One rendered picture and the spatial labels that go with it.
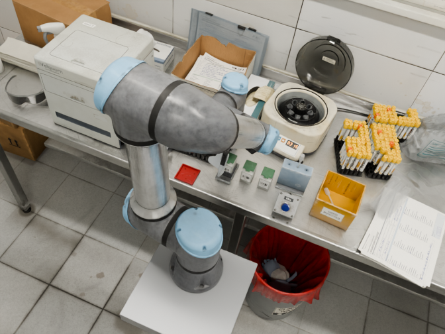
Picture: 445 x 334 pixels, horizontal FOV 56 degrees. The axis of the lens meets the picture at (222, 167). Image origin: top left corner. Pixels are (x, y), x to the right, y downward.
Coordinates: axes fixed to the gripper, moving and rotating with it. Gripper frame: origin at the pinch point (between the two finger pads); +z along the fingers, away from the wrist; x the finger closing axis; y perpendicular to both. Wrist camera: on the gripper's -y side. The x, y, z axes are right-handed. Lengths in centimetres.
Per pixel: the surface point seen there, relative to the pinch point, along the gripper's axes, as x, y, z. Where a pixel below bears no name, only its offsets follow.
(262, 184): 1.2, -13.2, 3.4
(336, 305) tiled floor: -13, -65, 94
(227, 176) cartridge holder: 2.8, -1.1, 4.5
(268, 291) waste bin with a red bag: 13, -29, 53
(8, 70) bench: -7, 98, 6
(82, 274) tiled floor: 27, 57, 94
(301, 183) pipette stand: -3.6, -25.1, 0.9
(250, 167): -0.4, -7.6, -0.6
